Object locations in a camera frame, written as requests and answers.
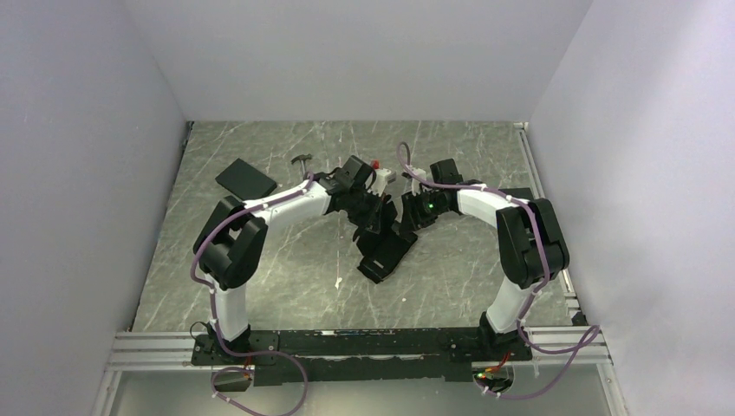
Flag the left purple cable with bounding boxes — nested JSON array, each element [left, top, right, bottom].
[[191, 172, 309, 416]]

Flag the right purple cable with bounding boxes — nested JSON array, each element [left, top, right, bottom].
[[397, 141, 602, 401]]

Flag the black flat box left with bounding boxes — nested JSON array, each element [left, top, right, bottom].
[[215, 158, 277, 200]]

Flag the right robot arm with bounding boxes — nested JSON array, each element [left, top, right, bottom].
[[400, 159, 569, 360]]

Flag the hammer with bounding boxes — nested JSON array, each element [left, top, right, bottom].
[[290, 153, 313, 175]]

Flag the black switch box right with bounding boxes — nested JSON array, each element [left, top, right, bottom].
[[499, 187, 535, 200]]

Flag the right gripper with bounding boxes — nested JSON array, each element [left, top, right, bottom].
[[398, 189, 449, 235]]

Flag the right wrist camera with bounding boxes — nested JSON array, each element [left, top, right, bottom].
[[405, 166, 427, 183]]

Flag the purple cable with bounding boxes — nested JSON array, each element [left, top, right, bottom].
[[191, 172, 309, 416], [397, 141, 602, 401]]

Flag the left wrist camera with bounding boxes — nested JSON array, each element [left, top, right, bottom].
[[369, 159, 396, 194]]

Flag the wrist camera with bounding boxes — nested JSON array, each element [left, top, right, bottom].
[[369, 159, 396, 194], [405, 166, 427, 183]]

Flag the aluminium frame rail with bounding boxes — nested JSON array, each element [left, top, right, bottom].
[[91, 326, 628, 415]]

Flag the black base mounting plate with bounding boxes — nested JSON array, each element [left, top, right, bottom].
[[192, 327, 532, 387]]

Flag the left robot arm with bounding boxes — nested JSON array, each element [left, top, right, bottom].
[[190, 156, 396, 364]]

